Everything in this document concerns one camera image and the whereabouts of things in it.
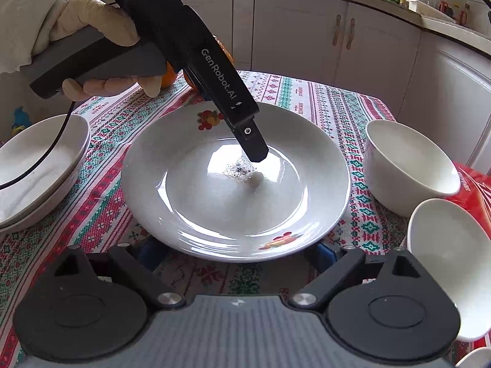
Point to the patterned knitted tablecloth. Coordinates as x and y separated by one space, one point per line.
94 215

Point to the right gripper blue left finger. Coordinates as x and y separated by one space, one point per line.
151 253

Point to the red gift box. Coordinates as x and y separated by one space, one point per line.
474 193

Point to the orange with leaf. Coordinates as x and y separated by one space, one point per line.
169 78

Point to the large orange fruit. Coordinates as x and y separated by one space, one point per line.
186 75

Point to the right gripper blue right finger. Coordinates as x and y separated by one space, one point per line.
323 255

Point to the left hand in beige glove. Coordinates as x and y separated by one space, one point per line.
65 17

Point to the white ceramic bowl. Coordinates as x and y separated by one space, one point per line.
403 168
455 250

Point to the white rectangular tray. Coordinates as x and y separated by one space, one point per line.
425 10

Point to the white kitchen cabinets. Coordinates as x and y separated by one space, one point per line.
433 77

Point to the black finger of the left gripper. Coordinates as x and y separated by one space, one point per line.
251 141

